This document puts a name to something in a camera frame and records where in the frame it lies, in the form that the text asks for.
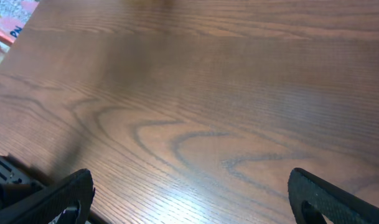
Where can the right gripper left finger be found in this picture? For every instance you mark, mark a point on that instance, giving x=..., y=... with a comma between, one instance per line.
x=66, y=201

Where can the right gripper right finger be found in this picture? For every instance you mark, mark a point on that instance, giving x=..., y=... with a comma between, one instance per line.
x=314, y=200

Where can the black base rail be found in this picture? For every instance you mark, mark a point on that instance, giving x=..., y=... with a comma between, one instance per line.
x=5, y=174

